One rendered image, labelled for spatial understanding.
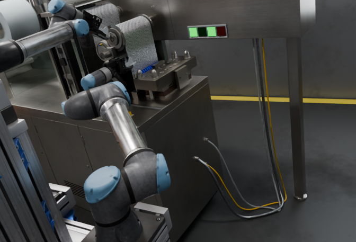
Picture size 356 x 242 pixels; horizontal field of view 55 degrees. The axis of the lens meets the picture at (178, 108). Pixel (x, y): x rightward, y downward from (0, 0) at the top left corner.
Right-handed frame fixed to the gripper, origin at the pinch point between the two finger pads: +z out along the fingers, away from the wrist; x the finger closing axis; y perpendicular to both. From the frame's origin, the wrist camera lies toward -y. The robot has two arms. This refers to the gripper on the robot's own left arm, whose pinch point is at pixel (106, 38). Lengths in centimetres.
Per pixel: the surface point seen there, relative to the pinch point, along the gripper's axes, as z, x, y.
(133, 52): 14.2, -8.2, -2.2
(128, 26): 7.5, -6.5, 10.7
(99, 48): 7.7, 12.7, -2.3
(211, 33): 33, -44, 17
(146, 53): 24.4, -8.2, 1.1
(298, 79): 66, -85, 3
